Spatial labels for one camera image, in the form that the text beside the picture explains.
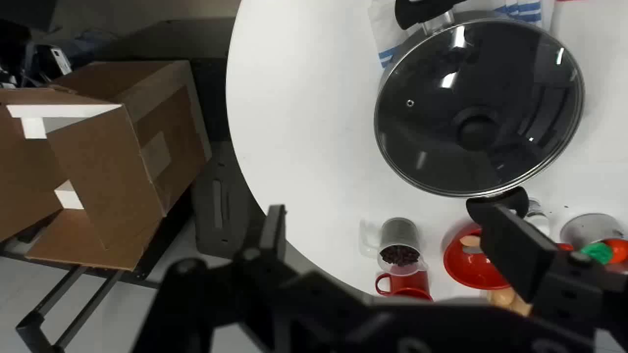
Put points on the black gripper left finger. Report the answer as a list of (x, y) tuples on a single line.
[(276, 227)]

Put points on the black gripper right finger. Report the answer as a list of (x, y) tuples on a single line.
[(517, 252)]

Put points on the glass pot lid black knob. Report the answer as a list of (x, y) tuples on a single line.
[(433, 99)]

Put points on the black cooking pot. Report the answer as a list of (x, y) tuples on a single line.
[(419, 11)]

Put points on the beige bread bun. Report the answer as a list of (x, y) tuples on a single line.
[(505, 299)]

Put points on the red bowl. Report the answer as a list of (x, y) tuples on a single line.
[(466, 266)]

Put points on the dark grey suitcase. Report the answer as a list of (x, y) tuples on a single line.
[(223, 209)]

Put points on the green plastic toy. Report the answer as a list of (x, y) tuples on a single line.
[(597, 254)]

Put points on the orange plastic toy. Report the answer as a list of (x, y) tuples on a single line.
[(619, 250)]

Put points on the red mug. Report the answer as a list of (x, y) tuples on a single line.
[(405, 286)]

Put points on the grey cup with coffee beans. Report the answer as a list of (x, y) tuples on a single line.
[(399, 237)]

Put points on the brown cardboard box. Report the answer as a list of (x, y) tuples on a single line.
[(119, 164)]

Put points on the blue striped white towel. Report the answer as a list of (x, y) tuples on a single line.
[(385, 41)]

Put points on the black metal cart frame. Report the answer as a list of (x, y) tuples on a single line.
[(40, 323)]

